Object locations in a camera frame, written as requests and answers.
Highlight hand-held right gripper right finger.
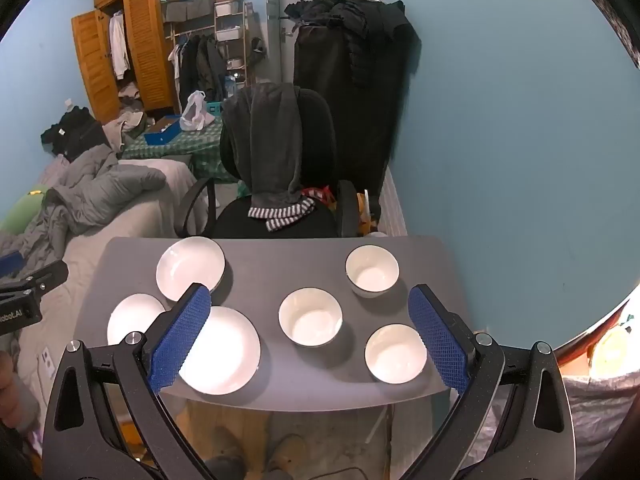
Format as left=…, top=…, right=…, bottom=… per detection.
left=407, top=284, right=576, bottom=480

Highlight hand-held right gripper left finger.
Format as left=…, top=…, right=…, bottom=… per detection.
left=42, top=284, right=213, bottom=480

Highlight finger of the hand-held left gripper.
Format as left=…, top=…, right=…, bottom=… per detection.
left=0, top=260, right=69, bottom=297
left=0, top=251, right=25, bottom=276

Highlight white bowl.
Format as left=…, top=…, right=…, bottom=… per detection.
left=364, top=323, right=428, bottom=385
left=345, top=245, right=401, bottom=298
left=278, top=287, right=344, bottom=348

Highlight white plate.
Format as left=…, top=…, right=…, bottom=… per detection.
left=177, top=306, right=262, bottom=396
left=106, top=293, right=167, bottom=347
left=155, top=236, right=227, bottom=303

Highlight green pillow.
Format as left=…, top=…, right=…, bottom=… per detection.
left=0, top=185, right=51, bottom=233

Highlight bed with grey sheet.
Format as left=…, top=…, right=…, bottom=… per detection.
left=15, top=157, right=211, bottom=411

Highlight black bag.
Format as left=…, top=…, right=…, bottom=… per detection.
left=40, top=106, right=108, bottom=161

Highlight white radiator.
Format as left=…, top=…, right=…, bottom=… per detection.
left=377, top=167, right=408, bottom=237

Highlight person's brown shoe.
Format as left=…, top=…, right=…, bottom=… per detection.
left=267, top=432, right=308, bottom=476

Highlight striped scarf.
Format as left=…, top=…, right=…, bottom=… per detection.
left=247, top=196, right=317, bottom=233

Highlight translucent plastic cover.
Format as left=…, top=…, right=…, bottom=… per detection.
left=470, top=375, right=631, bottom=480

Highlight beige clothes pile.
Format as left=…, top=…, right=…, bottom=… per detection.
left=102, top=110, right=148, bottom=153

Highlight green checked tablecloth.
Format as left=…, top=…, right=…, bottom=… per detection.
left=120, top=115, right=241, bottom=183

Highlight blue box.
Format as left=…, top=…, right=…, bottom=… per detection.
left=144, top=116, right=182, bottom=146

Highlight grey hoodie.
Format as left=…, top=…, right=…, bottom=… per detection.
left=235, top=82, right=306, bottom=208

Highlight white plastic bag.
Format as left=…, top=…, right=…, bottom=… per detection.
left=179, top=90, right=217, bottom=132

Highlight black coats pile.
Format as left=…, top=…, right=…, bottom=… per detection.
left=292, top=25, right=416, bottom=196

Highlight white hanging shirt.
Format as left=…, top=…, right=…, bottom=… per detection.
left=107, top=10, right=132, bottom=81

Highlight wooden wardrobe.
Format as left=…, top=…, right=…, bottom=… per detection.
left=71, top=0, right=181, bottom=123

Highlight black office chair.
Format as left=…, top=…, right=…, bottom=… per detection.
left=174, top=87, right=361, bottom=240

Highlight dark hanging clothes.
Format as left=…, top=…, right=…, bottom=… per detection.
left=167, top=32, right=226, bottom=106

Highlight grey fabric storage box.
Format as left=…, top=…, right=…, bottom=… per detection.
left=162, top=0, right=218, bottom=23

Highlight white shelf unit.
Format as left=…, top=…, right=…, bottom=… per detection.
left=214, top=0, right=251, bottom=86

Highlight black jacket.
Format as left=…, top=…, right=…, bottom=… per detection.
left=284, top=0, right=418, bottom=86

